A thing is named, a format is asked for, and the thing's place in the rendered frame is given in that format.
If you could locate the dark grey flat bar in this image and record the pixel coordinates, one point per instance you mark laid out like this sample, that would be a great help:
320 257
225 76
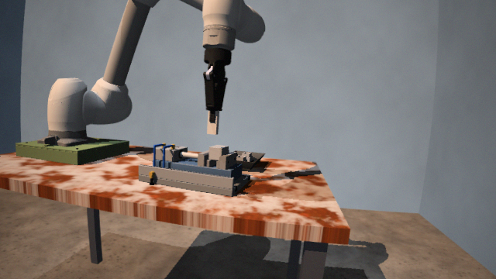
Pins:
211 163

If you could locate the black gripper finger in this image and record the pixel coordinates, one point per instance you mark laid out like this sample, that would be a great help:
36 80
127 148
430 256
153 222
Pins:
222 89
212 99

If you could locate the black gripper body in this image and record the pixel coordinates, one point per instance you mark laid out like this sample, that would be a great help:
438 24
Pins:
218 58

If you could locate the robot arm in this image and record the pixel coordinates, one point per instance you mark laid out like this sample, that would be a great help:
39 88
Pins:
71 106

